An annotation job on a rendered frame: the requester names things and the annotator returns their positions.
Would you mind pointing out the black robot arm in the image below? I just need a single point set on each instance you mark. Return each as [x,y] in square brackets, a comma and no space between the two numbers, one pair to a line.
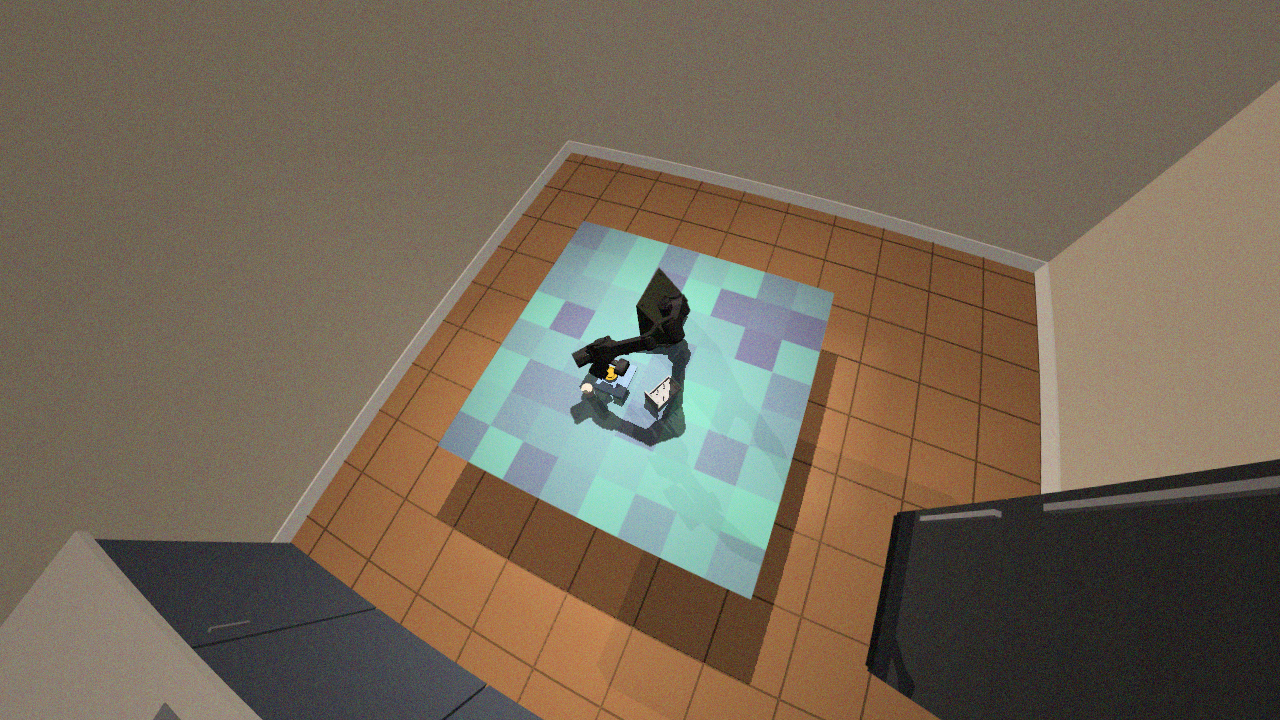
[604,350]

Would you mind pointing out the light blue flat mat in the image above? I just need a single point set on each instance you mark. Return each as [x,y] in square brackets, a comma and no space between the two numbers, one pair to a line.
[619,385]

